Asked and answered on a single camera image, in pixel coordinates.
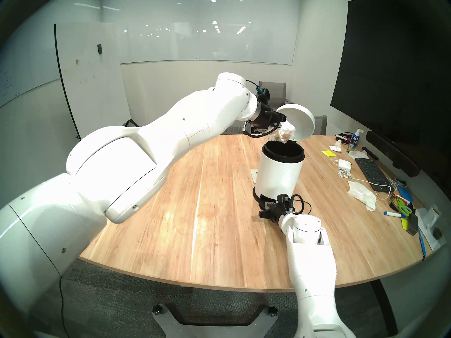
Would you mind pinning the white mug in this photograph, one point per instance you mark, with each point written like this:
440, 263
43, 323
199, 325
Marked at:
432, 216

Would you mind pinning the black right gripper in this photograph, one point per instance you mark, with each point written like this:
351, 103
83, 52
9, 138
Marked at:
276, 212

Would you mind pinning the blue capped marker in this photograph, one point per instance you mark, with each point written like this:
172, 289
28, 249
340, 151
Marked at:
393, 213

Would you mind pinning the grey table outlet panel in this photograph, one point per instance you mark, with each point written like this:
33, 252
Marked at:
254, 175

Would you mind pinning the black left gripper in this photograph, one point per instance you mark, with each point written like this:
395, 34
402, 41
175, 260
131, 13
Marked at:
266, 117

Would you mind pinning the black keyboard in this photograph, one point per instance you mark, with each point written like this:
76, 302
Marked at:
372, 173

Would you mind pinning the white paper sheet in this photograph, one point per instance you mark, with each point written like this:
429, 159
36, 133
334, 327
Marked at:
428, 237

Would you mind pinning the black video soundbar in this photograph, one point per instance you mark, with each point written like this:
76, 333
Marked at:
391, 152

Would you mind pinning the yellow sticky notes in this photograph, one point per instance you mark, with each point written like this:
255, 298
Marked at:
328, 153

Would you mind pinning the large crumpled white tissue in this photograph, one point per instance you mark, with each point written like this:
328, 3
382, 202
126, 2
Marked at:
361, 193

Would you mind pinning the white wiping tissue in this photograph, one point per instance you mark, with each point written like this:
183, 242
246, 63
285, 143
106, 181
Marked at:
286, 131

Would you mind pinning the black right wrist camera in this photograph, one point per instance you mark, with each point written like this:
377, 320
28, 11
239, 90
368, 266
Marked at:
285, 201

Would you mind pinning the glass wall board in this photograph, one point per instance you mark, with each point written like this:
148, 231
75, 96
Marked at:
211, 31

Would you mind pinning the black round cap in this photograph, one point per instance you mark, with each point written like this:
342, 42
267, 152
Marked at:
438, 233

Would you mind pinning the white power adapter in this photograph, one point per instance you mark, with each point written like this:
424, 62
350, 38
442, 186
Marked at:
345, 164

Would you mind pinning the white pedal trash can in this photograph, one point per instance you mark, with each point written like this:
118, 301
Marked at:
282, 157

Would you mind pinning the small crumpled white tissue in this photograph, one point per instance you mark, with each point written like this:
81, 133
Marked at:
335, 146

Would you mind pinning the flat white tissue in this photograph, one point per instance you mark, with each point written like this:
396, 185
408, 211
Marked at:
358, 155

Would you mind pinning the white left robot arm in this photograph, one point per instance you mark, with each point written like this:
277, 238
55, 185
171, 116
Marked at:
141, 154

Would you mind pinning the bundle of whiteboard markers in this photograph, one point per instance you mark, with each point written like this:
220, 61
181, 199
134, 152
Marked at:
342, 136

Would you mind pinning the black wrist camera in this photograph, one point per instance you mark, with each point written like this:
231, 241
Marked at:
264, 93
285, 201

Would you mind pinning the whiteboard cleaner spray bottle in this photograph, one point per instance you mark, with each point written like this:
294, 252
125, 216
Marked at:
354, 143

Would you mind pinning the grey fabric-back chair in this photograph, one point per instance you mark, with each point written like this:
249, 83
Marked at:
320, 124

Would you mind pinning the grey swivel office chair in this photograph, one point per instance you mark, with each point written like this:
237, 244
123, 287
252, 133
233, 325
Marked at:
276, 91

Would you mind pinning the wall whiteboard with handwriting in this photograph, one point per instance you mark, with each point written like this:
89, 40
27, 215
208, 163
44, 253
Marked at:
17, 73

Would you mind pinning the blue flat pad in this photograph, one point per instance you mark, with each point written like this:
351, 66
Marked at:
404, 194

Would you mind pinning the rolling whiteboard on stand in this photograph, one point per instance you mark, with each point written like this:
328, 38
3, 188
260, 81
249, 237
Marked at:
91, 80

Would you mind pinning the blue pen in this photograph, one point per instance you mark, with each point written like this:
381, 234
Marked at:
421, 244

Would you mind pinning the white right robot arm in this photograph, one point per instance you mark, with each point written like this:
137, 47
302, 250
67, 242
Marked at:
310, 270

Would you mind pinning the large black wall screen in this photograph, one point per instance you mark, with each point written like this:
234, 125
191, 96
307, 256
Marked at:
387, 69

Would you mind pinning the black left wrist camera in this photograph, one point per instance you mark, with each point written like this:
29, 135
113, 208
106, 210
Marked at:
264, 93

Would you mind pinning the black and yellow block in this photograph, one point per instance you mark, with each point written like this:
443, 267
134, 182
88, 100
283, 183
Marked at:
411, 224

